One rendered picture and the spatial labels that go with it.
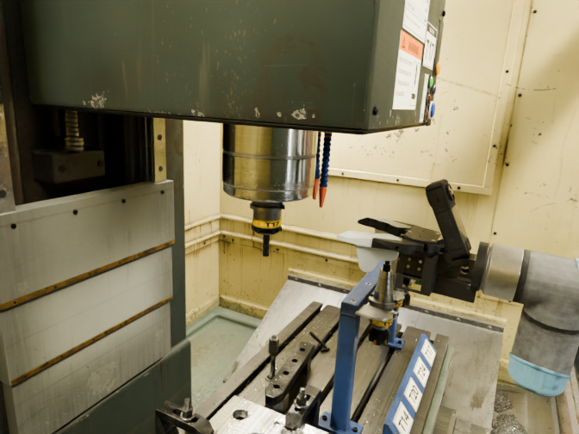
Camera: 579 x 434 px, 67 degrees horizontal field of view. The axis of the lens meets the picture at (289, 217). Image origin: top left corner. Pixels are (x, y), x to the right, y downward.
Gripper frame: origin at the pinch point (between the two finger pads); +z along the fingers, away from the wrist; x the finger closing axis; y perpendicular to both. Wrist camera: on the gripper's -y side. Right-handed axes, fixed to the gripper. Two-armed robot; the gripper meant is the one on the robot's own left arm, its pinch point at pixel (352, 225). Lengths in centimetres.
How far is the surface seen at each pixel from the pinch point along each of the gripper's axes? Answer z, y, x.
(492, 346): -30, 62, 93
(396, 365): -4, 55, 51
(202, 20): 21.5, -28.1, -12.2
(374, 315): -2.1, 23.2, 16.7
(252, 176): 14.8, -6.5, -7.6
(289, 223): 59, 36, 101
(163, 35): 28.6, -26.0, -12.1
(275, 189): 11.3, -4.8, -6.2
